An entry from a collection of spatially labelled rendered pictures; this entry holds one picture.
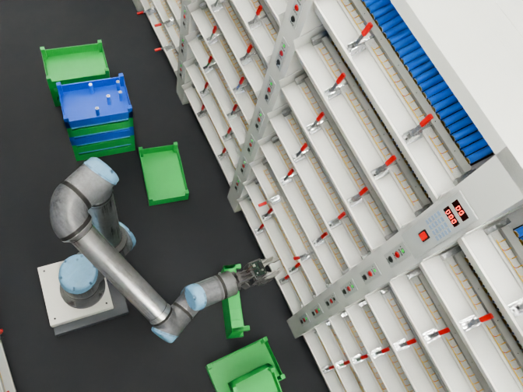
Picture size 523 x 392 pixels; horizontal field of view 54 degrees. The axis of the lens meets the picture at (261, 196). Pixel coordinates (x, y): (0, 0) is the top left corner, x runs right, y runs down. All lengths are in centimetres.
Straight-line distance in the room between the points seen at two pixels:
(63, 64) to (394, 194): 200
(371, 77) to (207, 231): 152
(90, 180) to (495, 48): 116
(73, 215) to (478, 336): 116
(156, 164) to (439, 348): 175
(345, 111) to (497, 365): 74
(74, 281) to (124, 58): 144
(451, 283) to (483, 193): 34
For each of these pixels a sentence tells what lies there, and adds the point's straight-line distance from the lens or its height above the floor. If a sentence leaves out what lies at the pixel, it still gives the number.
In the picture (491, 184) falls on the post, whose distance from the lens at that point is 107.
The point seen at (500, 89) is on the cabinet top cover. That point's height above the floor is 173.
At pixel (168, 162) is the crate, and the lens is 273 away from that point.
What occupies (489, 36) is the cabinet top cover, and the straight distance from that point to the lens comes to 116.
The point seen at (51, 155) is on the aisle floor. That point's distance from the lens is 280.
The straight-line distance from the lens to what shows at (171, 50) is 294.
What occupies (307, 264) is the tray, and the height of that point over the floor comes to 53.
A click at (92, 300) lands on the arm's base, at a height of 15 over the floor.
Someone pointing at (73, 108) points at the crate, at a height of 32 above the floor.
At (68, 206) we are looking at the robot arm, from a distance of 163.
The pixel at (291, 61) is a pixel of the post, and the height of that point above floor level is 123.
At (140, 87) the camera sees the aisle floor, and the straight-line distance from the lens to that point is 298.
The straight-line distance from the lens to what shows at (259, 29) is 182.
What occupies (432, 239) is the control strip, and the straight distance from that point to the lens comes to 127.
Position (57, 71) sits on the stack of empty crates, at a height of 16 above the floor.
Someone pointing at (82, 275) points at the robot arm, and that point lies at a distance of 215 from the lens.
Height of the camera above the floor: 243
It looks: 64 degrees down
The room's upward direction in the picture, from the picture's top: 25 degrees clockwise
